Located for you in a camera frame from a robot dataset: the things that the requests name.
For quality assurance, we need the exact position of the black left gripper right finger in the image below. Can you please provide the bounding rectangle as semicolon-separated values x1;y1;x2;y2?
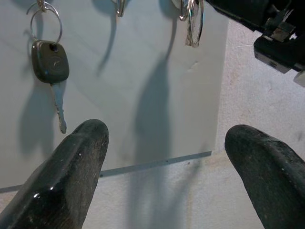
224;124;305;229

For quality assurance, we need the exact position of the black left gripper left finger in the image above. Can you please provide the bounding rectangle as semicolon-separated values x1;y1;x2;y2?
0;118;110;229

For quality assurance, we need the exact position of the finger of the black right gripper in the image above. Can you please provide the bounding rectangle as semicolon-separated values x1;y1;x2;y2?
206;0;271;32

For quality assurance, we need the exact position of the large silver key ring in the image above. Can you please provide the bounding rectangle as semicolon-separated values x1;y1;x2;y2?
185;0;205;47

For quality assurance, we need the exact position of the silver metal hook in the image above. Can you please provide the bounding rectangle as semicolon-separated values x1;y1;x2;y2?
116;0;126;18
37;0;51;12
171;0;191;21

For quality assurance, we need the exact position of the pale blue hook board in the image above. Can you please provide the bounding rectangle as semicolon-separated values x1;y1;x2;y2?
0;0;230;194

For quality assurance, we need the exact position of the black head car key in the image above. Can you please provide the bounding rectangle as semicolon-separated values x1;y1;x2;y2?
31;40;71;134

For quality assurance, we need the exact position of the thin silver key ring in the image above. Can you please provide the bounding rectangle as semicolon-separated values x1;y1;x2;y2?
30;4;63;47

